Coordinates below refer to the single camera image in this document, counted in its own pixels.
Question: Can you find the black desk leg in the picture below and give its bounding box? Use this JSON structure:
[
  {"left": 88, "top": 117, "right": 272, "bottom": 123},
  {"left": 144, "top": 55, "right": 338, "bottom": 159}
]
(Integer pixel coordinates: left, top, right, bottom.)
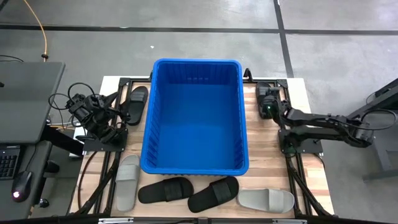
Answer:
[{"left": 42, "top": 124, "right": 85, "bottom": 175}]

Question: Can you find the black cable under table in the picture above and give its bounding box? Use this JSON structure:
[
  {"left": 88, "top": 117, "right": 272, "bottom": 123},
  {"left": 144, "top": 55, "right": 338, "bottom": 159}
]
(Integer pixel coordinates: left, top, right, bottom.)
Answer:
[{"left": 77, "top": 151, "right": 99, "bottom": 212}]

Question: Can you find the black computer mouse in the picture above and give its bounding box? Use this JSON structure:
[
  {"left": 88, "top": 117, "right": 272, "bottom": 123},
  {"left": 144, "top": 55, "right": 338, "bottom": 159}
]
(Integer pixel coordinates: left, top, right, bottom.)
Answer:
[{"left": 11, "top": 170, "right": 34, "bottom": 203}]

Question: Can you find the dark grey desk top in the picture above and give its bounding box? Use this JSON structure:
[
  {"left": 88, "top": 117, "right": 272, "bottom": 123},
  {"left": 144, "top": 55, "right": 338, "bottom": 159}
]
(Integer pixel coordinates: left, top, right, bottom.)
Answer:
[{"left": 0, "top": 61, "right": 66, "bottom": 144}]

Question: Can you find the black keyboard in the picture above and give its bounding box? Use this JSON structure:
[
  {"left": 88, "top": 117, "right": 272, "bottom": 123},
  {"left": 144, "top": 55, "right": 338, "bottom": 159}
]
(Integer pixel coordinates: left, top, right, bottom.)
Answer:
[{"left": 0, "top": 145, "right": 21, "bottom": 180}]

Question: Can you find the blue plastic bin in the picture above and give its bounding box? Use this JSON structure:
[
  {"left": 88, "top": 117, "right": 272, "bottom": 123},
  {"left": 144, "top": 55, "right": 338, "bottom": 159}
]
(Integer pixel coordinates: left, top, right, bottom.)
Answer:
[{"left": 139, "top": 58, "right": 250, "bottom": 177}]

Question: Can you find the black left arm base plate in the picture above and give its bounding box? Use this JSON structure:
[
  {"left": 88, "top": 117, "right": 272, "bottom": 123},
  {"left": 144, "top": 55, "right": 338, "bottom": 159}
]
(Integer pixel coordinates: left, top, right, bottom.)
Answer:
[{"left": 82, "top": 129, "right": 129, "bottom": 153}]

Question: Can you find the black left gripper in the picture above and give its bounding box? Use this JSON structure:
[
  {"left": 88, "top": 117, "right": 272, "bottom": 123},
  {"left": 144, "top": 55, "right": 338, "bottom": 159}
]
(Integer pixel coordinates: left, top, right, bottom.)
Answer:
[{"left": 90, "top": 91, "right": 131, "bottom": 123}]

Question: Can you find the black aluminium table frame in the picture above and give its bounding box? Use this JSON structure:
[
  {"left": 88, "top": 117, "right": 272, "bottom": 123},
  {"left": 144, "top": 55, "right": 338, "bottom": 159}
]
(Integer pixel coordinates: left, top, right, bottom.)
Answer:
[{"left": 70, "top": 76, "right": 335, "bottom": 224}]

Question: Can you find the orange floor cable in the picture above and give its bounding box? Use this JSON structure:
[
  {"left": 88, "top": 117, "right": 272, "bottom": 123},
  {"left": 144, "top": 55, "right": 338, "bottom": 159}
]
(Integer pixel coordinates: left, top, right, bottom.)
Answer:
[{"left": 23, "top": 0, "right": 50, "bottom": 62}]

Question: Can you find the silver frame bracket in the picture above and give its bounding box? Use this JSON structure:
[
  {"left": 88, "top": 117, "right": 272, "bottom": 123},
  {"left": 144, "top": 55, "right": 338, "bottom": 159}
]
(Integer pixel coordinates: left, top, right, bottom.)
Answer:
[
  {"left": 272, "top": 218, "right": 308, "bottom": 224},
  {"left": 98, "top": 217, "right": 134, "bottom": 224}
]

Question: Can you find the black metal side table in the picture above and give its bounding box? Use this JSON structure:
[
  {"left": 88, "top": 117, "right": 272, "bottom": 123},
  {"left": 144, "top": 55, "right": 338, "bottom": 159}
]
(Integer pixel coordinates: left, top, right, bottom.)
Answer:
[{"left": 343, "top": 77, "right": 398, "bottom": 182}]

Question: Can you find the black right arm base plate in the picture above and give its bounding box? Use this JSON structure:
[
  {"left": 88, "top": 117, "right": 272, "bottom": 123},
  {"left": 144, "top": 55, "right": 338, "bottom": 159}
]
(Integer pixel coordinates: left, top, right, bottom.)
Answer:
[{"left": 278, "top": 129, "right": 324, "bottom": 155}]

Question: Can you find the grey slide sandal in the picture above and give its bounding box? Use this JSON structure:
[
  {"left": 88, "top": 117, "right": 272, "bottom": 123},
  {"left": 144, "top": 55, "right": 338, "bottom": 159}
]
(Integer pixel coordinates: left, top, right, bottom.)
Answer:
[
  {"left": 236, "top": 189, "right": 295, "bottom": 214},
  {"left": 114, "top": 154, "right": 142, "bottom": 212}
]

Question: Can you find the white paper sheet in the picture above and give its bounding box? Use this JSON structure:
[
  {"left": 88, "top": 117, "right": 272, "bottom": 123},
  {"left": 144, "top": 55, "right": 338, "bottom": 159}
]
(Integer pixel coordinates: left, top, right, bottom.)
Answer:
[{"left": 72, "top": 126, "right": 88, "bottom": 158}]

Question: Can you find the grey desk with keyboard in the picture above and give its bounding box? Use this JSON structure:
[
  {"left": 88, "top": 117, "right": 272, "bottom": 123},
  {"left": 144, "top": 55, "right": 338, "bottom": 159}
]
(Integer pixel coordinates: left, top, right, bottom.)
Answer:
[{"left": 0, "top": 139, "right": 53, "bottom": 220}]

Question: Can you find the thin black floor cable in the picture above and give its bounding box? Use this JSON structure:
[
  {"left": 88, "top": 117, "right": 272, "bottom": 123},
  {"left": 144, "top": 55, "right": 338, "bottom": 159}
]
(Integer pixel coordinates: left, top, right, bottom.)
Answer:
[{"left": 0, "top": 55, "right": 24, "bottom": 63}]

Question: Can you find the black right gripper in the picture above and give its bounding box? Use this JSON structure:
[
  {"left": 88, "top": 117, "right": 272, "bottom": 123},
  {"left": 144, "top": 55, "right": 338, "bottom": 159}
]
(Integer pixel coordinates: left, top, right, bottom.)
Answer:
[{"left": 258, "top": 86, "right": 289, "bottom": 121}]

